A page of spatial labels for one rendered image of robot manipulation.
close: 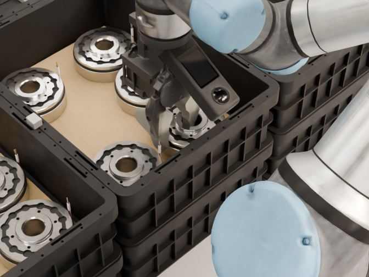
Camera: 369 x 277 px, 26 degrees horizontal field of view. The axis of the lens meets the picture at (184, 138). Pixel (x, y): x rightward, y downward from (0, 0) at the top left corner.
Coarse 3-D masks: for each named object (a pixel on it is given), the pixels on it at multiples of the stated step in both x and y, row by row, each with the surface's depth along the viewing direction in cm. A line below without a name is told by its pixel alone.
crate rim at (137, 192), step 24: (48, 0) 126; (0, 24) 122; (264, 96) 111; (240, 120) 108; (72, 144) 105; (192, 144) 105; (216, 144) 107; (96, 168) 102; (168, 168) 102; (120, 192) 99; (144, 192) 101
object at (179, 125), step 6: (180, 114) 118; (198, 114) 118; (204, 114) 118; (180, 120) 117; (204, 120) 117; (180, 126) 116; (186, 126) 116; (192, 126) 116; (198, 126) 116; (204, 126) 116; (186, 132) 116; (192, 132) 116
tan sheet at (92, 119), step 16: (64, 48) 134; (48, 64) 131; (64, 64) 131; (64, 80) 128; (80, 80) 128; (80, 96) 126; (96, 96) 126; (112, 96) 126; (64, 112) 123; (80, 112) 123; (96, 112) 123; (112, 112) 123; (64, 128) 121; (80, 128) 121; (96, 128) 121; (112, 128) 121; (128, 128) 121; (80, 144) 119; (96, 144) 119
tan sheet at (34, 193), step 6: (30, 186) 113; (36, 186) 113; (30, 192) 112; (36, 192) 112; (42, 192) 112; (30, 198) 112; (36, 198) 112; (42, 198) 112; (48, 198) 112; (0, 264) 104; (0, 270) 103; (6, 270) 103
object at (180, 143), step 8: (176, 112) 119; (208, 120) 118; (216, 120) 118; (176, 128) 116; (208, 128) 117; (176, 136) 116; (184, 136) 115; (192, 136) 115; (176, 144) 114; (184, 144) 114
